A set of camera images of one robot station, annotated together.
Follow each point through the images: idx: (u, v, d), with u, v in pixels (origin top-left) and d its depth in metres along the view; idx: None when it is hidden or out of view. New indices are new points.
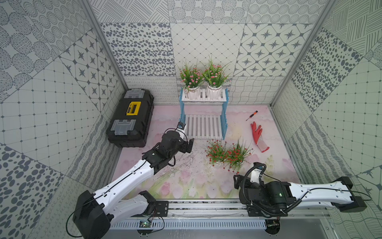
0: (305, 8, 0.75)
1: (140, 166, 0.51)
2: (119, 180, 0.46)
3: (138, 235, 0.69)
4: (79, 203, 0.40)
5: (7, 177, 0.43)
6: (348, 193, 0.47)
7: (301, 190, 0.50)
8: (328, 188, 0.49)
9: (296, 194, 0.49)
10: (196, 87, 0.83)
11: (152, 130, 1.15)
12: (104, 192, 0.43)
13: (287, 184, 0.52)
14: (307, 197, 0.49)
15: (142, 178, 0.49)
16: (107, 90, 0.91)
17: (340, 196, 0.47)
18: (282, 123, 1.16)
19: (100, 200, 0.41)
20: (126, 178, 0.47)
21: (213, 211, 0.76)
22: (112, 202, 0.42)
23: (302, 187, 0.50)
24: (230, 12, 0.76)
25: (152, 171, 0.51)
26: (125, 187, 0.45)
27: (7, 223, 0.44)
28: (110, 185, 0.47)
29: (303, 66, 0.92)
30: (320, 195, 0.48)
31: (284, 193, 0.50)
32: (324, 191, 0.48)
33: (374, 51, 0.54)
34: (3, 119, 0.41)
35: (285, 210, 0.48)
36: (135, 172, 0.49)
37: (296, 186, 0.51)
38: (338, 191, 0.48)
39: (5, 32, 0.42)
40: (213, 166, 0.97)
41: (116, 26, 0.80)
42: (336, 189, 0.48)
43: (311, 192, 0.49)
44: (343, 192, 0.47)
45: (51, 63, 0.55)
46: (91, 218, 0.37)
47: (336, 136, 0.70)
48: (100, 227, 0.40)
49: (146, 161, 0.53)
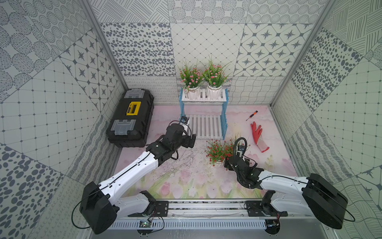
0: (305, 8, 0.75)
1: (143, 158, 0.51)
2: (124, 172, 0.46)
3: (138, 235, 0.69)
4: (84, 195, 0.40)
5: (7, 177, 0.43)
6: (302, 185, 0.46)
7: (267, 175, 0.59)
8: (290, 178, 0.51)
9: (260, 176, 0.60)
10: (196, 87, 0.83)
11: (152, 130, 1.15)
12: (109, 183, 0.43)
13: (261, 169, 0.64)
14: (267, 179, 0.57)
15: (145, 169, 0.48)
16: (107, 90, 0.91)
17: (293, 186, 0.49)
18: (282, 122, 1.16)
19: (106, 191, 0.41)
20: (131, 169, 0.47)
21: (213, 211, 0.76)
22: (117, 192, 0.42)
23: (269, 174, 0.59)
24: (230, 12, 0.76)
25: (156, 162, 0.50)
26: (130, 178, 0.45)
27: (7, 223, 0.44)
28: (116, 176, 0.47)
29: (303, 66, 0.92)
30: (277, 180, 0.54)
31: (255, 174, 0.63)
32: (283, 179, 0.53)
33: (374, 51, 0.54)
34: (3, 119, 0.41)
35: (253, 185, 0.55)
36: (139, 164, 0.49)
37: (266, 172, 0.60)
38: (295, 182, 0.49)
39: (5, 32, 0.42)
40: (213, 165, 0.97)
41: (116, 26, 0.80)
42: (296, 180, 0.49)
43: (272, 178, 0.56)
44: (299, 183, 0.48)
45: (51, 63, 0.55)
46: (97, 207, 0.38)
47: (336, 136, 0.70)
48: (106, 216, 0.40)
49: (150, 153, 0.52)
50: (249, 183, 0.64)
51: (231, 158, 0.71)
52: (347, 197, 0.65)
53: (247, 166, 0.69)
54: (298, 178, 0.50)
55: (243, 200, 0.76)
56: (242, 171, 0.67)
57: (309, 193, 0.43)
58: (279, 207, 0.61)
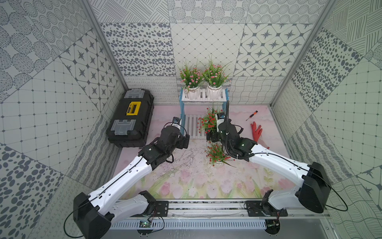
0: (305, 8, 0.75)
1: (135, 164, 0.48)
2: (114, 180, 0.44)
3: (138, 235, 0.69)
4: (75, 206, 0.39)
5: (7, 177, 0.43)
6: (302, 173, 0.44)
7: (261, 150, 0.53)
8: (288, 161, 0.48)
9: (253, 149, 0.55)
10: (196, 87, 0.83)
11: (152, 130, 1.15)
12: (99, 194, 0.41)
13: (254, 142, 0.57)
14: (261, 156, 0.52)
15: (138, 176, 0.47)
16: (107, 89, 0.92)
17: (292, 170, 0.45)
18: (282, 123, 1.16)
19: (95, 202, 0.40)
20: (122, 177, 0.45)
21: (213, 211, 0.76)
22: (108, 203, 0.41)
23: (264, 149, 0.53)
24: (230, 12, 0.76)
25: (149, 167, 0.48)
26: (120, 187, 0.43)
27: (7, 223, 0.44)
28: (106, 185, 0.43)
29: (303, 66, 0.92)
30: (274, 160, 0.49)
31: (246, 145, 0.57)
32: (281, 161, 0.48)
33: (374, 51, 0.54)
34: (3, 119, 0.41)
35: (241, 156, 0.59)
36: (131, 171, 0.46)
37: (260, 147, 0.55)
38: (294, 167, 0.46)
39: (5, 32, 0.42)
40: (213, 166, 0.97)
41: (116, 26, 0.80)
42: (296, 165, 0.46)
43: (268, 155, 0.51)
44: (299, 169, 0.45)
45: (51, 63, 0.55)
46: (87, 219, 0.37)
47: (336, 136, 0.70)
48: (98, 227, 0.40)
49: (142, 158, 0.50)
50: (237, 154, 0.58)
51: (222, 125, 0.61)
52: (347, 197, 0.65)
53: (237, 135, 0.62)
54: (299, 163, 0.46)
55: (243, 199, 0.76)
56: (231, 140, 0.60)
57: (308, 181, 0.41)
58: (275, 204, 0.62)
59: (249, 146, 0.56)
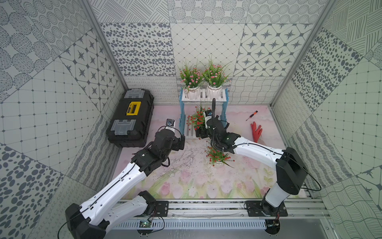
0: (305, 8, 0.75)
1: (128, 172, 0.47)
2: (106, 189, 0.43)
3: (138, 234, 0.69)
4: (66, 216, 0.38)
5: (7, 177, 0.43)
6: (276, 156, 0.48)
7: (243, 141, 0.58)
8: (265, 148, 0.52)
9: (236, 141, 0.60)
10: (196, 87, 0.83)
11: (152, 130, 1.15)
12: (91, 205, 0.40)
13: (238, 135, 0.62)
14: (242, 146, 0.57)
15: (131, 184, 0.46)
16: (107, 89, 0.92)
17: (268, 156, 0.49)
18: (282, 123, 1.16)
19: (86, 213, 0.39)
20: (114, 186, 0.44)
21: (213, 211, 0.76)
22: (99, 214, 0.40)
23: (246, 140, 0.58)
24: (230, 12, 0.76)
25: (143, 174, 0.47)
26: (112, 197, 0.42)
27: (7, 223, 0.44)
28: (97, 195, 0.42)
29: (303, 66, 0.92)
30: (252, 148, 0.54)
31: (231, 138, 0.62)
32: (259, 148, 0.53)
33: (374, 51, 0.54)
34: (3, 119, 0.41)
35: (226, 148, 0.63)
36: (123, 179, 0.45)
37: (242, 139, 0.60)
38: (270, 152, 0.50)
39: (5, 32, 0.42)
40: (213, 166, 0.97)
41: (115, 26, 0.80)
42: (271, 151, 0.50)
43: (248, 145, 0.56)
44: (274, 154, 0.49)
45: (51, 63, 0.55)
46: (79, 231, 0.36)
47: (336, 136, 0.70)
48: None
49: (135, 165, 0.48)
50: (222, 146, 0.63)
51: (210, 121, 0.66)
52: (347, 197, 0.65)
53: (224, 130, 0.67)
54: (274, 149, 0.51)
55: (243, 199, 0.76)
56: (217, 133, 0.65)
57: (281, 164, 0.45)
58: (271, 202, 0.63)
59: (233, 139, 0.61)
